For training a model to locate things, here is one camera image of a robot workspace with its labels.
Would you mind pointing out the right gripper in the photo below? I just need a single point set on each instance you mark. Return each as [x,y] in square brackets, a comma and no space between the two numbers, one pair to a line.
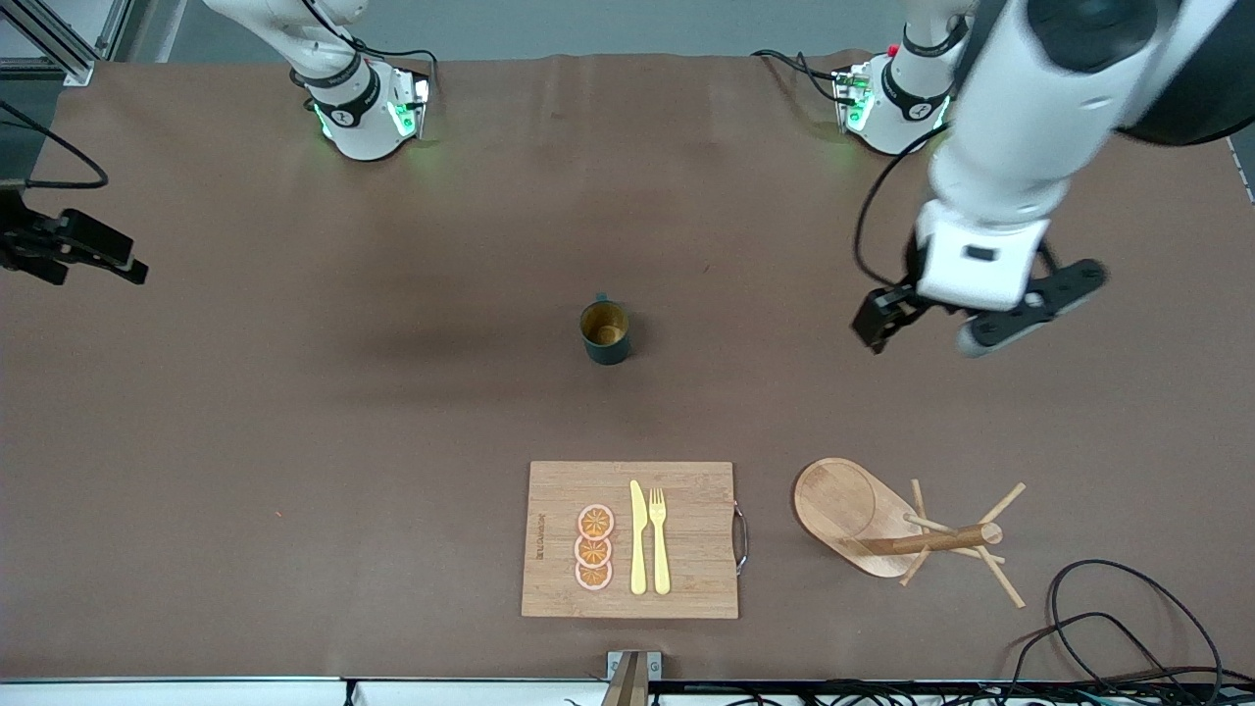
[27,242]

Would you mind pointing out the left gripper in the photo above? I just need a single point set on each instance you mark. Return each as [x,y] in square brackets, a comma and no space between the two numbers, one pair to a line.
[887,311]

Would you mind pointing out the teal cup with gold inside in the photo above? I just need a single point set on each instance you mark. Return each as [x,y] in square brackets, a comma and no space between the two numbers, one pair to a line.
[606,355]

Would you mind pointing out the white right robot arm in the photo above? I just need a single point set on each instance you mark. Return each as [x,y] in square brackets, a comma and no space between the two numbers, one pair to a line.
[363,127]

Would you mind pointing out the wooden mug tree stand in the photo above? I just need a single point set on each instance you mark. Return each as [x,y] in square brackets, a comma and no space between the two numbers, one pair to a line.
[833,500]

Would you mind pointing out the yellow plastic fork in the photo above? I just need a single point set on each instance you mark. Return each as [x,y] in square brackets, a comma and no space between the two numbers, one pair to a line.
[661,559]

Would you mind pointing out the yellow plastic knife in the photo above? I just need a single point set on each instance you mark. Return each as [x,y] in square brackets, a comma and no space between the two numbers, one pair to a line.
[638,549]

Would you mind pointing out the orange slice toy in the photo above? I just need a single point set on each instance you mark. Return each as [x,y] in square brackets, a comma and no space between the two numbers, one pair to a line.
[595,522]
[593,552]
[593,578]

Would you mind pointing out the aluminium frame profile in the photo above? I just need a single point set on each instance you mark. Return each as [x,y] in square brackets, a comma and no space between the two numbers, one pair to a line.
[74,64]

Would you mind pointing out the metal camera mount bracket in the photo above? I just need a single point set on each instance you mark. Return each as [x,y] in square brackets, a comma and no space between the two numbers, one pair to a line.
[632,677]

